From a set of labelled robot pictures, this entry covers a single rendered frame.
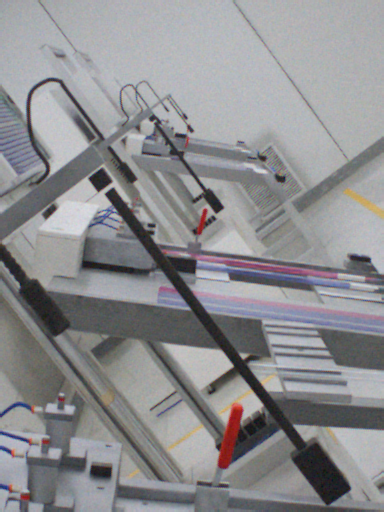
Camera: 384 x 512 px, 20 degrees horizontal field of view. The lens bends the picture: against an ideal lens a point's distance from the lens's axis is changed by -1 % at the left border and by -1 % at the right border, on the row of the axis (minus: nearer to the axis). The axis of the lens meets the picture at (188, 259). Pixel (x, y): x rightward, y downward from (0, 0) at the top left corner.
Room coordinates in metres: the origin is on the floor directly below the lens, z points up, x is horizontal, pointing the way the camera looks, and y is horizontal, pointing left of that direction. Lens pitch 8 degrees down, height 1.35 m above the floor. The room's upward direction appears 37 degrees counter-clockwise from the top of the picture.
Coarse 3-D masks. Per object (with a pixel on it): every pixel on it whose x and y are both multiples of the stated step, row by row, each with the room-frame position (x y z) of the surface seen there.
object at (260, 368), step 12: (252, 372) 1.14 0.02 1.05; (264, 372) 1.13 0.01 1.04; (276, 372) 1.13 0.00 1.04; (288, 372) 1.13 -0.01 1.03; (300, 372) 1.13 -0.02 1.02; (312, 372) 1.13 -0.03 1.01; (324, 372) 1.13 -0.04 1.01; (336, 372) 1.13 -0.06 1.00; (348, 372) 1.13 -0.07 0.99; (360, 372) 1.13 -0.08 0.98; (372, 372) 1.13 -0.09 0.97
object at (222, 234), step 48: (48, 48) 5.25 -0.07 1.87; (48, 96) 5.29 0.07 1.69; (96, 96) 5.38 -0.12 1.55; (96, 144) 5.62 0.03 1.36; (144, 144) 5.59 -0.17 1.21; (96, 192) 5.30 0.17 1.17; (192, 240) 5.24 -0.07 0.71; (240, 240) 5.26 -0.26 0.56; (288, 240) 5.95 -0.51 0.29; (240, 288) 5.28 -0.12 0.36
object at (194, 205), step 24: (96, 72) 7.43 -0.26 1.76; (144, 120) 7.37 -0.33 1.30; (168, 120) 7.19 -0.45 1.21; (192, 144) 6.70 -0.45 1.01; (216, 144) 7.17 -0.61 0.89; (240, 144) 7.36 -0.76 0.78; (216, 192) 7.06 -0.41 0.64; (192, 216) 6.99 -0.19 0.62; (216, 216) 6.72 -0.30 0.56; (240, 216) 6.72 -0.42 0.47; (288, 216) 6.65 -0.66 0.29
